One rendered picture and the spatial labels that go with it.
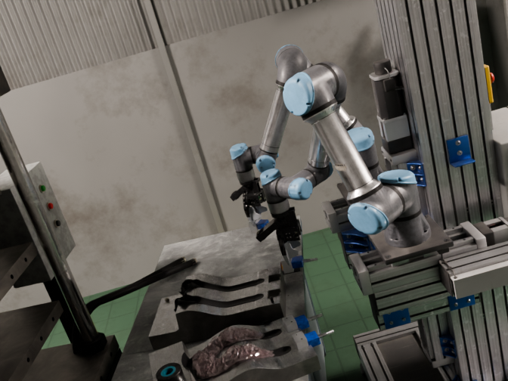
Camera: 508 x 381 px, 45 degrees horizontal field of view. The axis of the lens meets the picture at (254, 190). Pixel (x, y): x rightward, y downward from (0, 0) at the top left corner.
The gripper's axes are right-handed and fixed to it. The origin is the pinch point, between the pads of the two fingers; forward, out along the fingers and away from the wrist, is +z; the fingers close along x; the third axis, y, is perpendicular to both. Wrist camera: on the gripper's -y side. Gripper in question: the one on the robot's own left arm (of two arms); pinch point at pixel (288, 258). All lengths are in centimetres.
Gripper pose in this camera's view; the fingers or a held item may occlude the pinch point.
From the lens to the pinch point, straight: 230.1
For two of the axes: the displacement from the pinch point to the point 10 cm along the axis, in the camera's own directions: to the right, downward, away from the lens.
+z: 2.6, 9.0, 3.5
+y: 9.5, -1.8, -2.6
